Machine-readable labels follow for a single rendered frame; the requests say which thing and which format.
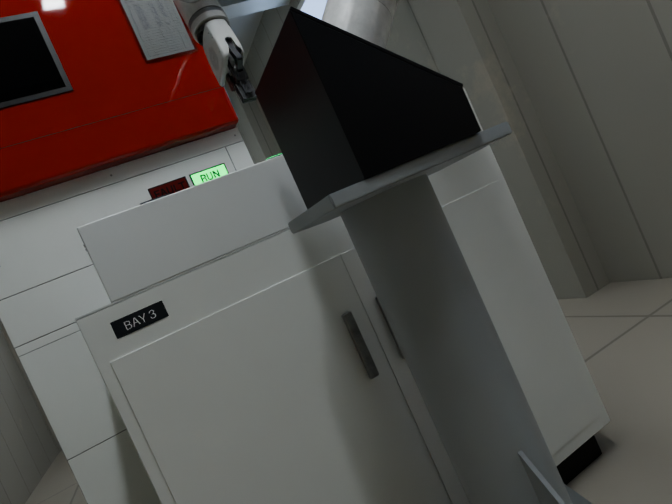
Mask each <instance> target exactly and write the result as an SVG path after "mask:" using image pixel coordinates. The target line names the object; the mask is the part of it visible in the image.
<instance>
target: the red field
mask: <svg viewBox="0 0 672 504"><path fill-rule="evenodd" d="M187 188H189V186H188V184H187V182H186V180H185V178H182V179H179V180H176V181H173V182H170V183H167V184H165V185H162V186H159V187H156V188H153V189H150V193H151V195H152V197H153V199H154V198H157V197H160V196H162V195H165V194H168V193H170V194H173V193H176V192H178V191H181V190H184V189H187Z"/></svg>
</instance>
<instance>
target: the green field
mask: <svg viewBox="0 0 672 504"><path fill-rule="evenodd" d="M226 174H228V173H227V171H226V168H225V166H224V164H222V165H220V166H217V167H214V168H211V169H208V170H205V171H202V172H199V173H196V174H194V175H191V177H192V180H193V182H194V184H195V185H198V184H201V183H204V182H206V181H209V180H212V179H215V178H218V177H221V176H223V175H226Z"/></svg>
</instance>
